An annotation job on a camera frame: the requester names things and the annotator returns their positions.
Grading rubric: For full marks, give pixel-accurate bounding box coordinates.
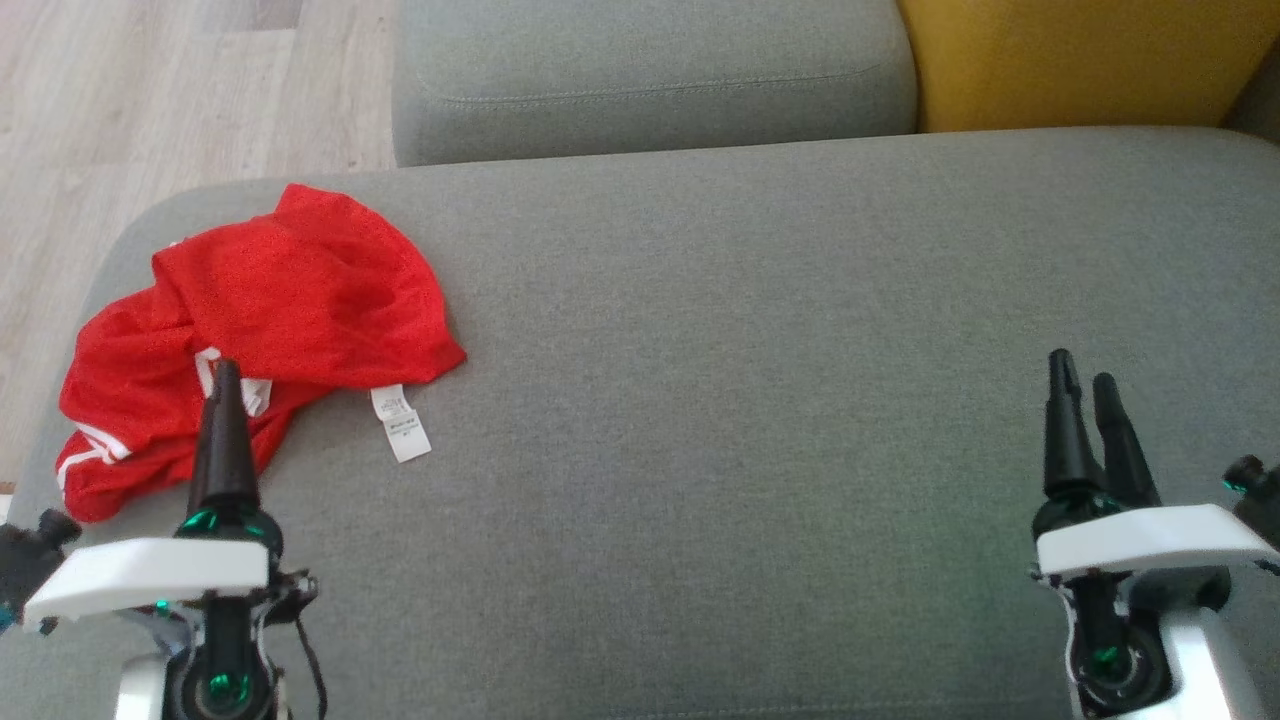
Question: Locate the grey sofa back cushion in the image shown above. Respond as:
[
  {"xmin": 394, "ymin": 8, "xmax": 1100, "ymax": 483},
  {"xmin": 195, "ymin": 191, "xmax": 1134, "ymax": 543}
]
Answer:
[{"xmin": 390, "ymin": 0, "xmax": 919, "ymax": 168}]

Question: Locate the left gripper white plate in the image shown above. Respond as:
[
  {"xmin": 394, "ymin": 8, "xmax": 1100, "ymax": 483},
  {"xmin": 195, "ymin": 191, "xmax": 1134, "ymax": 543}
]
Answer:
[{"xmin": 22, "ymin": 360, "xmax": 319, "ymax": 653}]

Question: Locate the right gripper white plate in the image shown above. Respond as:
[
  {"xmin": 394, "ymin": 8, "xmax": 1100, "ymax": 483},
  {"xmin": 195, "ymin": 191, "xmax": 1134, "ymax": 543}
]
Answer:
[{"xmin": 1030, "ymin": 349, "xmax": 1280, "ymax": 623}]

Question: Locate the yellow sofa cushion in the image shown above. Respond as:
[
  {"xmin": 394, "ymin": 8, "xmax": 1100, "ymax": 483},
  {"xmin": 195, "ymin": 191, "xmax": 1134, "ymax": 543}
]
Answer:
[{"xmin": 895, "ymin": 0, "xmax": 1280, "ymax": 134}]

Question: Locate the large grey sofa seat cushion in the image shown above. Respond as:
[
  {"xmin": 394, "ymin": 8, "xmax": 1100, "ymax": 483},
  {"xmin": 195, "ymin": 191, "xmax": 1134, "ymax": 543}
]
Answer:
[{"xmin": 0, "ymin": 125, "xmax": 1280, "ymax": 720}]

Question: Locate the red jersey with white sleeves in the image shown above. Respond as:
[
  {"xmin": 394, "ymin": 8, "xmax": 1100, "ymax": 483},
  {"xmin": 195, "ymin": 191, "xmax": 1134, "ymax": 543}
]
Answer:
[{"xmin": 56, "ymin": 288, "xmax": 433, "ymax": 524}]

